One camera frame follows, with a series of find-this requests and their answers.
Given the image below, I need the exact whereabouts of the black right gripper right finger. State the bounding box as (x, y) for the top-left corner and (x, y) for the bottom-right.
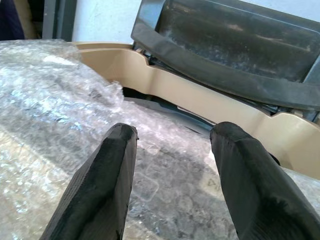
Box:
(209, 121), (320, 240)

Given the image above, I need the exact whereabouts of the clear bubble wrap sheet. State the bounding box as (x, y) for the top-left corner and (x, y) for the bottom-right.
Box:
(0, 38), (320, 240)

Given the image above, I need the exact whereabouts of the dark grey door frame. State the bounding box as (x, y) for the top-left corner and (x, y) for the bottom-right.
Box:
(41, 0), (77, 42)

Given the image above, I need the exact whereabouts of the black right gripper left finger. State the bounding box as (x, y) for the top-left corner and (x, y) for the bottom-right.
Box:
(39, 122), (140, 240)

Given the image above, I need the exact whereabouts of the dark purple curtain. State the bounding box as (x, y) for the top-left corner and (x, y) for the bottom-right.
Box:
(0, 0), (26, 41)

